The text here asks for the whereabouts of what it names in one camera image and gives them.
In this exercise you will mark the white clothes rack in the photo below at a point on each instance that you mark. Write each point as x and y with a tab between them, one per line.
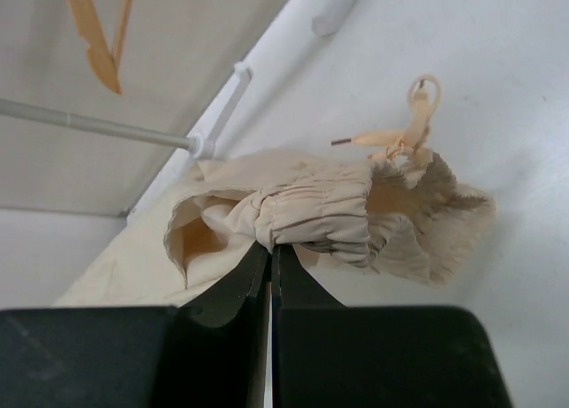
177	56

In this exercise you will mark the beige trousers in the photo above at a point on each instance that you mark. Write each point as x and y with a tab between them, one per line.
400	211

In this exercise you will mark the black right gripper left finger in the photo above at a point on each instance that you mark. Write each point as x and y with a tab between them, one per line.
224	345

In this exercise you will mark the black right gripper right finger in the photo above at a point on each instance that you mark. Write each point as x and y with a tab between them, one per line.
302	351

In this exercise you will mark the wooden clothes hanger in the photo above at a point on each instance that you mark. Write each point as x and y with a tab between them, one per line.
103	61

